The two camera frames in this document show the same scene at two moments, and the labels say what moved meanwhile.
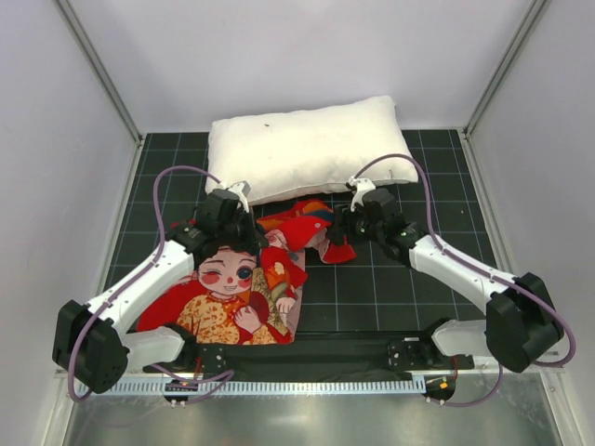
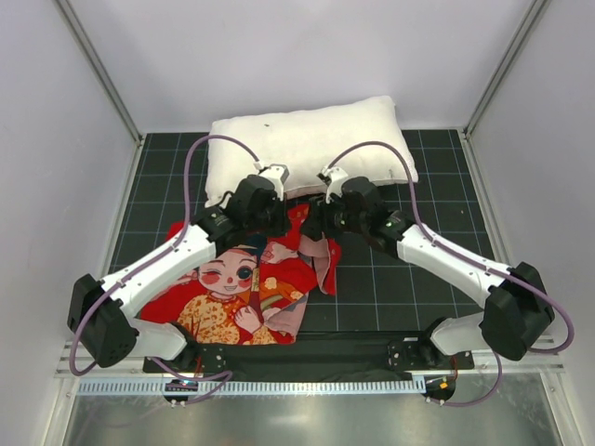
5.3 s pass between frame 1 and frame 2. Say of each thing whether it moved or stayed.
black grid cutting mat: stayed
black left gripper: moved
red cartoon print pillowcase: moved
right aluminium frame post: stayed
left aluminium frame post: stayed
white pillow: stayed
